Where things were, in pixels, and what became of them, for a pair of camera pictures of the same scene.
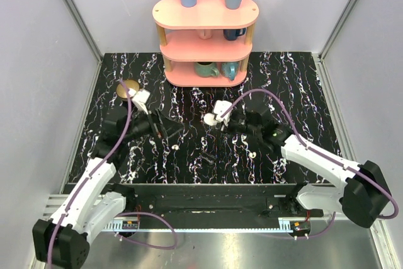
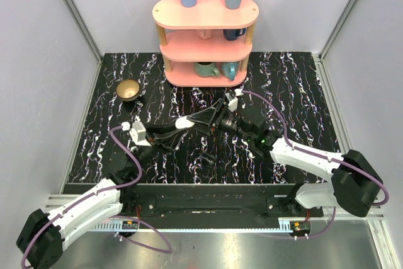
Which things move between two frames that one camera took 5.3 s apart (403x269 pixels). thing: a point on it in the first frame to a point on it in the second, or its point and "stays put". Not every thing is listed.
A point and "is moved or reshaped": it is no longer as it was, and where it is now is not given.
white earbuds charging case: (209, 120) is moved or reshaped
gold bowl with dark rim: (128, 89) stays put
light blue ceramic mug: (229, 69) stays put
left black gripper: (157, 126) to (151, 139)
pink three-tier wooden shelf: (205, 45) stays put
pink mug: (204, 34) stays put
